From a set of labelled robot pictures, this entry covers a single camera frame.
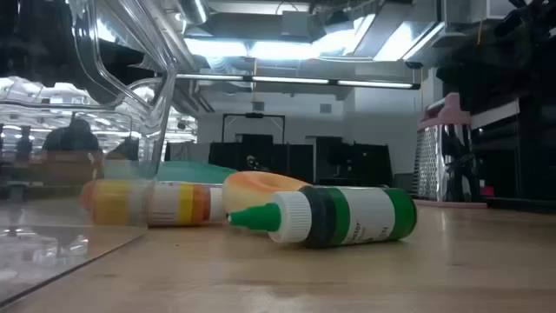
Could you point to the yellow food colour bottle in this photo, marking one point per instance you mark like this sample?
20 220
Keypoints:
187 204

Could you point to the green food colour bottle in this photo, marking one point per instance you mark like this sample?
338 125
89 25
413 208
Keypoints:
369 215

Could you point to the clear plastic bin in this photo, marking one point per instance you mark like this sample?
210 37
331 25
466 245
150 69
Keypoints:
43 261

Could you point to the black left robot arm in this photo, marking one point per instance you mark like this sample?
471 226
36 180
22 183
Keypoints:
26 39

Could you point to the large orange toy donut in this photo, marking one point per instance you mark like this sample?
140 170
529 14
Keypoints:
252 187

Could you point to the ceiling light bar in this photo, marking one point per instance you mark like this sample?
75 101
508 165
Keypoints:
295 80

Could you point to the small red object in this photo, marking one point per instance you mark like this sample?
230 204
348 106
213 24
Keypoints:
487 191

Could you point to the black gantry frame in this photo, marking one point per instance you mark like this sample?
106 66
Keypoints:
254 115

